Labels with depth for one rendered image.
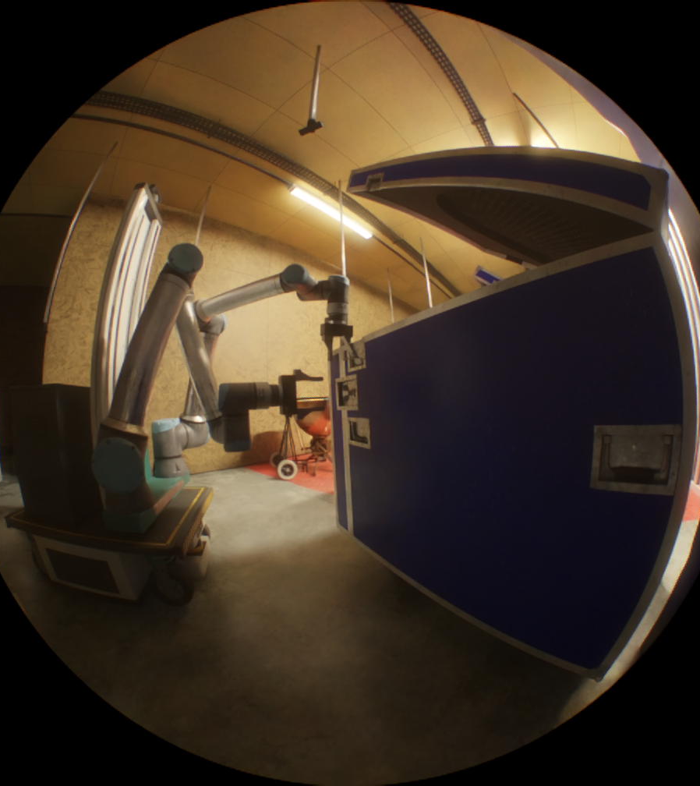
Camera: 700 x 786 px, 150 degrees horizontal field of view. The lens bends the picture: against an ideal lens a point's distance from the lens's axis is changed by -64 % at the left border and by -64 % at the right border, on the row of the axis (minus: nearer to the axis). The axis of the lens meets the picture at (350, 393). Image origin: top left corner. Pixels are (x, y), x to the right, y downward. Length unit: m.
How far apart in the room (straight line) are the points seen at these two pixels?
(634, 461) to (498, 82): 2.82
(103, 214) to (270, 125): 2.09
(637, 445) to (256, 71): 2.83
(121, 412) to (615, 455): 1.01
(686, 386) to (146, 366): 1.06
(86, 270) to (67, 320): 0.56
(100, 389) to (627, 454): 1.39
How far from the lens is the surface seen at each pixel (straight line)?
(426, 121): 2.98
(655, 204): 0.54
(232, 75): 2.72
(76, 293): 3.29
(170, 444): 1.35
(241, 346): 3.45
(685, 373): 0.47
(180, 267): 0.85
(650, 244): 0.51
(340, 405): 1.08
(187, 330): 0.96
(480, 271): 2.36
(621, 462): 0.50
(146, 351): 0.77
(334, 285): 1.11
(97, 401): 1.13
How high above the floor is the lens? 0.74
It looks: 2 degrees up
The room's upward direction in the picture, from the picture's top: 3 degrees counter-clockwise
